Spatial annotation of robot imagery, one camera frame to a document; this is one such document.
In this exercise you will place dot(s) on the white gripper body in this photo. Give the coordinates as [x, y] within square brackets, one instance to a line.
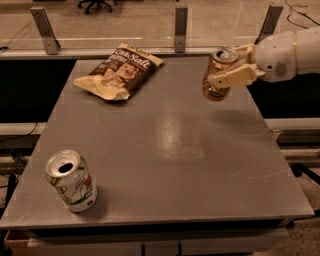
[275, 57]

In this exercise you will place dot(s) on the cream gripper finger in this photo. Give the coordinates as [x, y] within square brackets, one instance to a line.
[242, 76]
[246, 52]

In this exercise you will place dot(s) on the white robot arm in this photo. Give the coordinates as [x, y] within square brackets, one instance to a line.
[306, 49]

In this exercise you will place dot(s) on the brown chip bag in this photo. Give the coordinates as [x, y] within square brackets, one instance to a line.
[116, 80]

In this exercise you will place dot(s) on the white green soda can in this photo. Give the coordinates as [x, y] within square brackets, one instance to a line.
[67, 173]

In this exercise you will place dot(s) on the black office chair base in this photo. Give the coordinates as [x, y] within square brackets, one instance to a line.
[91, 3]

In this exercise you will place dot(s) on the right metal bracket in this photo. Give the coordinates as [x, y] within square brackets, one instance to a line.
[270, 22]

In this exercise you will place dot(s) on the metal bracket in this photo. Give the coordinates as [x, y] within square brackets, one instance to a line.
[270, 22]
[51, 44]
[181, 14]

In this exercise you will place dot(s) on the middle metal bracket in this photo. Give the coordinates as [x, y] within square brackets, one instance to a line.
[181, 14]

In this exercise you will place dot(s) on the left metal bracket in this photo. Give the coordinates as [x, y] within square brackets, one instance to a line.
[51, 44]

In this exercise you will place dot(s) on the metal barrier rail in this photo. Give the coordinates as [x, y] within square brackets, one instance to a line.
[123, 52]

